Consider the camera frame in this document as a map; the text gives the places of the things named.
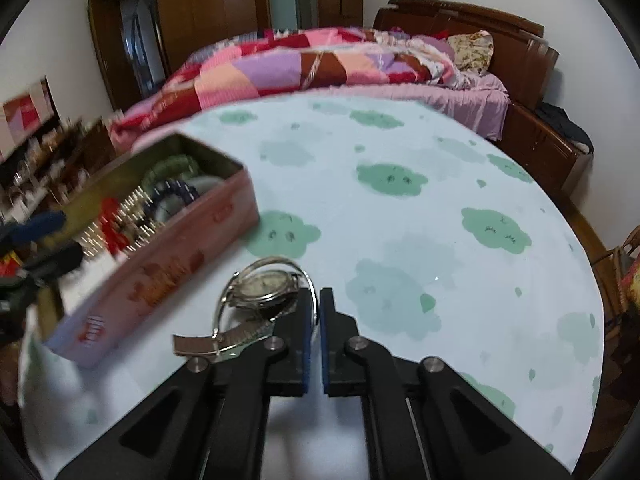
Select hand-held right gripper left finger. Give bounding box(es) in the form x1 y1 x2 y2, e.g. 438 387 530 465
55 287 313 480

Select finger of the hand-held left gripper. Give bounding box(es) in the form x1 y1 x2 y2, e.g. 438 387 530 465
15 240 83 282
0 210 68 246

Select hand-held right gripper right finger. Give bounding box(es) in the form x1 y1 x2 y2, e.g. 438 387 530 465
320 287 573 480

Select red tassel knot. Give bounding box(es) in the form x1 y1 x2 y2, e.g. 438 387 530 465
97 197 128 256

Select silver wristwatch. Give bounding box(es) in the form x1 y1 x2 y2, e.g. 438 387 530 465
172 256 318 358

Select bead bracelets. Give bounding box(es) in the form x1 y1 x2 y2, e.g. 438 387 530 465
80 185 161 256

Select pink tin box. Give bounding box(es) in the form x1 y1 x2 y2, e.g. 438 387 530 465
35 132 261 371

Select dark bead bracelet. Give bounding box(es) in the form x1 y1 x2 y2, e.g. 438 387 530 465
152 177 201 211

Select green bead bracelet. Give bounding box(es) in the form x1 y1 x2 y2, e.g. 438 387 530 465
142 154 201 186

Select cluttered wooden shelf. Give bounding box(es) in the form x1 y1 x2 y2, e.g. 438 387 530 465
0 115 121 241

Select framed picture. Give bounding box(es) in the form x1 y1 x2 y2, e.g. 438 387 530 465
0 77 56 161

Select wooden wardrobe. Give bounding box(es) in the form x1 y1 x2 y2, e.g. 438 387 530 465
85 0 363 111

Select patchwork quilt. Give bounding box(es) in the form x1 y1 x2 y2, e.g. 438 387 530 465
110 27 476 131

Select pink bed sheet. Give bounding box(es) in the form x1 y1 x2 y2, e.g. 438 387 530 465
107 72 511 153

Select wooden nightstand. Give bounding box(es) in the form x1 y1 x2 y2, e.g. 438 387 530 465
500 102 596 201

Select wicker chair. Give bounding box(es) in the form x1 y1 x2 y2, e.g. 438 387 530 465
592 225 640 356

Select colourful patterned cushion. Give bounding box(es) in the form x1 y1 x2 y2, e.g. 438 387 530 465
617 255 640 306

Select dark folded clothes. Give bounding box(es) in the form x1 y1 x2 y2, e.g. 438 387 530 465
535 102 596 156

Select floral pillow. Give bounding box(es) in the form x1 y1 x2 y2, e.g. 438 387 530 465
446 30 495 73

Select wooden bed frame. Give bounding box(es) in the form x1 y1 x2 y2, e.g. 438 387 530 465
372 0 560 106

